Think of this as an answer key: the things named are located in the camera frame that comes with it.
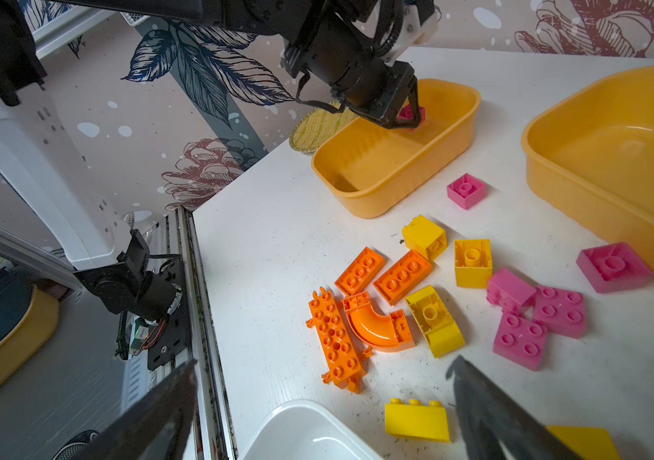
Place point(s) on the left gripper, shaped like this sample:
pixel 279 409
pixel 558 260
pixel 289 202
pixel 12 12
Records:
pixel 379 94

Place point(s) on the orange curved lego piece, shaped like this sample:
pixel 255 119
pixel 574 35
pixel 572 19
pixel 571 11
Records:
pixel 388 333

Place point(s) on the wide yellow bin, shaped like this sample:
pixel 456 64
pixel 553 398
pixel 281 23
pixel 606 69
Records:
pixel 591 156

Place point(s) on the narrow yellow bin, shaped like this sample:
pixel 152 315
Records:
pixel 370 169

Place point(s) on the white tray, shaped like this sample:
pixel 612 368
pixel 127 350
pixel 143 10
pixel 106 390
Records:
pixel 303 429

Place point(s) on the yellow lego cube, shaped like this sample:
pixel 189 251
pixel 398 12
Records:
pixel 425 237

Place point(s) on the yellow woven coaster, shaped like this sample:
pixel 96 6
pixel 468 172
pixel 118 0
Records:
pixel 317 128

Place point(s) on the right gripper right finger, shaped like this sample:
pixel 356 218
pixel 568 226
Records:
pixel 494 425

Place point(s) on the orange lego brick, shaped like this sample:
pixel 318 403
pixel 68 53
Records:
pixel 360 273

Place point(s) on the yellow lego hollow brick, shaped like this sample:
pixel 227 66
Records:
pixel 473 263

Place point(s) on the pink lego studded brick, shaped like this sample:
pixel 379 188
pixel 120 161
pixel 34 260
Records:
pixel 563 312

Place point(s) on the yellow lego arch brick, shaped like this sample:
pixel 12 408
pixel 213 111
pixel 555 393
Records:
pixel 438 327

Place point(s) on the small yellow lego brick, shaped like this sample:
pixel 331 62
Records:
pixel 415 420

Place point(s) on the pink lego upside down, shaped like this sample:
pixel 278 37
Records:
pixel 467 191

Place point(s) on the yellow lego slope brick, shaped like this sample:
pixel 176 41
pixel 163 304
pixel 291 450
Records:
pixel 587 442

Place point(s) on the orange long studded lego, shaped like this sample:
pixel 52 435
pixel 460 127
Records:
pixel 347 363

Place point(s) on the pink lego cluster brick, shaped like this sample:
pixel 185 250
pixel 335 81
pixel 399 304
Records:
pixel 509 292

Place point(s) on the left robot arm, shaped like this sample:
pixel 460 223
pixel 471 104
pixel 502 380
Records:
pixel 342 43

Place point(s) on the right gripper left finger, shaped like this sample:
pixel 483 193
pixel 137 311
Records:
pixel 156 427

